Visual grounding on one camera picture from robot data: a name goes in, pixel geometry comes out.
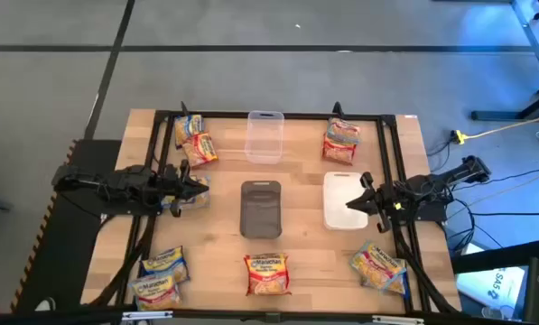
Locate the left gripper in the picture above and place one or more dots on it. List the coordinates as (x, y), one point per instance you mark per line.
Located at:
(167, 187)

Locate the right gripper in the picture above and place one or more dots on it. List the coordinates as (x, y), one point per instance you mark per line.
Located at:
(386, 203)

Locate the white plastic bin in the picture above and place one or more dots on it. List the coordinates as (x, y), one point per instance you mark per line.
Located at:
(339, 216)

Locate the red Maruchan ramen pack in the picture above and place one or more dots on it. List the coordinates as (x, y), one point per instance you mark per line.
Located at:
(267, 275)
(339, 154)
(375, 266)
(200, 151)

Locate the grey plastic bin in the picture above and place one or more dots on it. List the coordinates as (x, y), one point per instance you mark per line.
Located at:
(261, 212)

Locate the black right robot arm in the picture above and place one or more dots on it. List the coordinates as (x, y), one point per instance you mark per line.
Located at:
(436, 187)

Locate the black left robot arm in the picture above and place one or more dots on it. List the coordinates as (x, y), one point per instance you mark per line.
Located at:
(111, 185)

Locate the clear plastic bin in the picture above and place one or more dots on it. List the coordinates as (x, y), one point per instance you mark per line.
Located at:
(264, 149)

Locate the white table sticker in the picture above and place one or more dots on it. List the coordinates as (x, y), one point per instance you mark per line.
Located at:
(410, 116)

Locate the black hazard-edged floor mat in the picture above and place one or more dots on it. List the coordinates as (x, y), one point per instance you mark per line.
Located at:
(70, 248)

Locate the white printed box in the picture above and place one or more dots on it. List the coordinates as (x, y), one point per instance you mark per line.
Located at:
(490, 284)

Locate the person's shoe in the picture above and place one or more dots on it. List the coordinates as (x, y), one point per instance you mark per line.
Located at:
(47, 304)

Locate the black frame clamp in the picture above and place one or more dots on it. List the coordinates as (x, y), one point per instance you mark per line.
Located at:
(337, 109)
(184, 109)

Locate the black aluminium table frame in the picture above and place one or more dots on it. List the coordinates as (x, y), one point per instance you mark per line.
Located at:
(296, 115)

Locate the silver frame bracket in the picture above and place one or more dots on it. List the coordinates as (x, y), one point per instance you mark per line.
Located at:
(397, 320)
(147, 315)

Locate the black and silver desk frame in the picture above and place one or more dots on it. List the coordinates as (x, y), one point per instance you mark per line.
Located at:
(495, 116)

